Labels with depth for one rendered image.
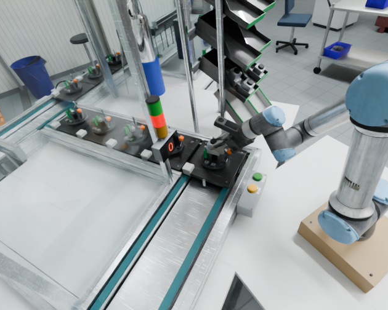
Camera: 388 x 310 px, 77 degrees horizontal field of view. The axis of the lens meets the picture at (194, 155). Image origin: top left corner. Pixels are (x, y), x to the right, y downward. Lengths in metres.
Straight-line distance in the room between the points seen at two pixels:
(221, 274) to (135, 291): 0.32
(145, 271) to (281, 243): 0.54
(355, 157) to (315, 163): 0.68
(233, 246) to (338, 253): 0.37
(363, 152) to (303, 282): 0.55
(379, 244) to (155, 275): 0.81
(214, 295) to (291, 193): 0.56
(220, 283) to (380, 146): 0.69
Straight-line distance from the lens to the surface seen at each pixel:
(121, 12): 0.75
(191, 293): 0.91
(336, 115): 0.87
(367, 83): 0.62
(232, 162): 1.18
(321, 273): 1.09
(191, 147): 1.27
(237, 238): 1.08
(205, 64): 1.20
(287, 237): 1.11
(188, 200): 1.12
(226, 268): 1.03
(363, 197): 0.80
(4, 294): 1.34
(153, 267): 1.01
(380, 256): 1.11
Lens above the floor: 1.84
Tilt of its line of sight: 45 degrees down
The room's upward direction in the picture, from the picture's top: 9 degrees counter-clockwise
